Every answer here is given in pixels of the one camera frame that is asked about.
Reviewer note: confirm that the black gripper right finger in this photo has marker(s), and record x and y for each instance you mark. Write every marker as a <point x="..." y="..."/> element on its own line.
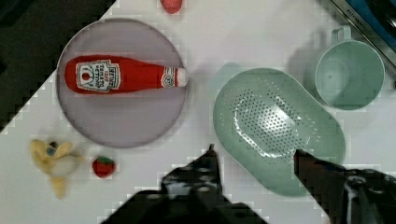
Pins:
<point x="348" y="196"/>

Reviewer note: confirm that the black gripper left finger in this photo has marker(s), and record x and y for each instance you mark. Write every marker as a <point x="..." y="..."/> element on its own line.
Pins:
<point x="191" y="194"/>

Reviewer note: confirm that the mint green plastic strainer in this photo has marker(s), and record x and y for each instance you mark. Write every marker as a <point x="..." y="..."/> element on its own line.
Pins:
<point x="261" y="116"/>

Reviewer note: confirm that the small red strawberry toy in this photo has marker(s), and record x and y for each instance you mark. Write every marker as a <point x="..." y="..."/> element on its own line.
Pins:
<point x="103" y="167"/>

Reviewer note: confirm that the grey round plate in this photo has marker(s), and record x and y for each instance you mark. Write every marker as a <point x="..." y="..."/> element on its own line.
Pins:
<point x="122" y="120"/>

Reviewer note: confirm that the mint green plastic cup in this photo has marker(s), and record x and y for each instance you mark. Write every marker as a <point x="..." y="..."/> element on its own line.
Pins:
<point x="349" y="74"/>

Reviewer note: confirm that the yellow plush banana toy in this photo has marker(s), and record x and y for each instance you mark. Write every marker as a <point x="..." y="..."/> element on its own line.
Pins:
<point x="57" y="161"/>

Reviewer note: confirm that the red plush ketchup bottle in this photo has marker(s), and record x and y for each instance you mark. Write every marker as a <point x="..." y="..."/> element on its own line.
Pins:
<point x="109" y="74"/>

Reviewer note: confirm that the large red strawberry toy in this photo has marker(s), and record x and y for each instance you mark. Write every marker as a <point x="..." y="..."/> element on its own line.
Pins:
<point x="171" y="6"/>

